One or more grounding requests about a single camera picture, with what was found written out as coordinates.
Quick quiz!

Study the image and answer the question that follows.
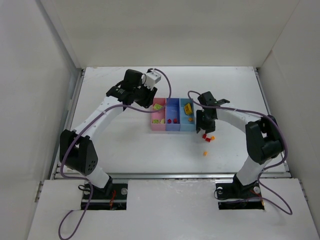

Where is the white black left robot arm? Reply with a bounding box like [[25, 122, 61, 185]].
[[59, 69, 161, 196]]

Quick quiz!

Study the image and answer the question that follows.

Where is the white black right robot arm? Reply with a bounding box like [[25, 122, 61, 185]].
[[196, 91, 286, 198]]

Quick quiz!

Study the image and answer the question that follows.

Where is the light blue plastic bin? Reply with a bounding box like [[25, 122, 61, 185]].
[[179, 98, 196, 132]]

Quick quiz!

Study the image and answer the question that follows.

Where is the pink plastic bin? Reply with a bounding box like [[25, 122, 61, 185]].
[[150, 98, 166, 131]]

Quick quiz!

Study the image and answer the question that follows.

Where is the dark blue plastic bin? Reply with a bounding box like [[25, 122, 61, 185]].
[[165, 98, 181, 132]]

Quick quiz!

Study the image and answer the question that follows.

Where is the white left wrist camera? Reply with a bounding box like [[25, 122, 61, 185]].
[[143, 68, 162, 90]]

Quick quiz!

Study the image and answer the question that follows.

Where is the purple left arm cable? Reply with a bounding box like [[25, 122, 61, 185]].
[[57, 67, 172, 240]]

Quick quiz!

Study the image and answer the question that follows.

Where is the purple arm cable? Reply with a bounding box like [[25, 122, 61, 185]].
[[57, 67, 172, 240], [187, 90, 293, 216]]

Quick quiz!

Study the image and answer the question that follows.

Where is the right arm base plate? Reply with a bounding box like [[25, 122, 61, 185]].
[[214, 182, 265, 210]]

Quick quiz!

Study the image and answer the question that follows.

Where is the aluminium front rail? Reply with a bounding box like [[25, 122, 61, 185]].
[[49, 170, 292, 180]]

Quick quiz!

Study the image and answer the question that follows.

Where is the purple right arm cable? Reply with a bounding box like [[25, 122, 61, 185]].
[[187, 90, 293, 216]]

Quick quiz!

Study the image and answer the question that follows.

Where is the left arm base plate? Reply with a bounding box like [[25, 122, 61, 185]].
[[87, 183, 128, 211]]

